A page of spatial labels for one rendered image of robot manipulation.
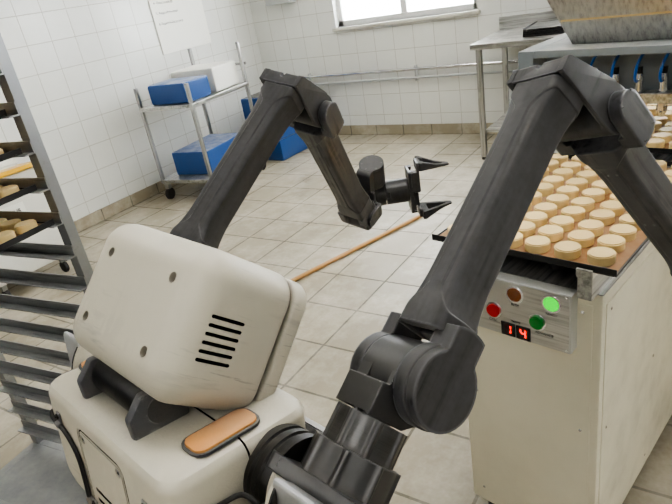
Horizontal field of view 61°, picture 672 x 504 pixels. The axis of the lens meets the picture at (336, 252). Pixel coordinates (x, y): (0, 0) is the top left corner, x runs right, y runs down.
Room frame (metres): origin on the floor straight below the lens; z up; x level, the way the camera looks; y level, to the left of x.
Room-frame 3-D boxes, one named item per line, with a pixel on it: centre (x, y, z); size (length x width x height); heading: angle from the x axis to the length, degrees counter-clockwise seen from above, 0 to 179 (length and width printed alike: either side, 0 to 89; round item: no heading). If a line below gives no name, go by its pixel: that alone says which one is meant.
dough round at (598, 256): (0.95, -0.49, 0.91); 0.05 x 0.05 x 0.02
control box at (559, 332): (1.04, -0.37, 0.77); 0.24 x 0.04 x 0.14; 42
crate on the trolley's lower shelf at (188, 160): (5.01, 0.92, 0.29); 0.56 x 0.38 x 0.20; 151
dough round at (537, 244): (1.04, -0.41, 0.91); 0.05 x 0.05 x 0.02
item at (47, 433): (1.51, 0.93, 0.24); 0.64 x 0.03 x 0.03; 60
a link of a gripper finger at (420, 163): (1.29, -0.25, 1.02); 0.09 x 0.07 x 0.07; 87
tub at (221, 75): (5.17, 0.83, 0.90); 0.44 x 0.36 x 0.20; 62
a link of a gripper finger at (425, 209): (1.29, -0.25, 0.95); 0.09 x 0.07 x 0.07; 87
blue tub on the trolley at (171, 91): (4.83, 1.00, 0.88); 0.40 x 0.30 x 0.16; 57
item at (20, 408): (1.51, 0.93, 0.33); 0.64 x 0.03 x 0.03; 60
